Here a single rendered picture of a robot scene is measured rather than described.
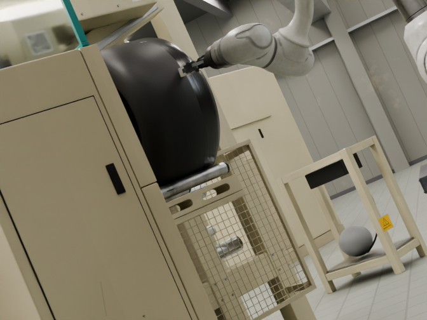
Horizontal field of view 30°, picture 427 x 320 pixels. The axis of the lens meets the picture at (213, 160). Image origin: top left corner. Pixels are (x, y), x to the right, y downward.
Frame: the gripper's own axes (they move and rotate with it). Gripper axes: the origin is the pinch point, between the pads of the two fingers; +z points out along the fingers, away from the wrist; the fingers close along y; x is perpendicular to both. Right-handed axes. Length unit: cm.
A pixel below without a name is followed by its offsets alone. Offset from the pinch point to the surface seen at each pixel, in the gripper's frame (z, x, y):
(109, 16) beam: 56, -33, -13
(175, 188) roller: 9.8, 35.1, 12.9
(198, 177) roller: 9.8, 34.7, 3.1
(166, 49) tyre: 9.9, -9.1, -2.1
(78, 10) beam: 54, -37, 0
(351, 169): 130, 76, -178
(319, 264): 175, 130, -169
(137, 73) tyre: 6.9, -4.1, 13.6
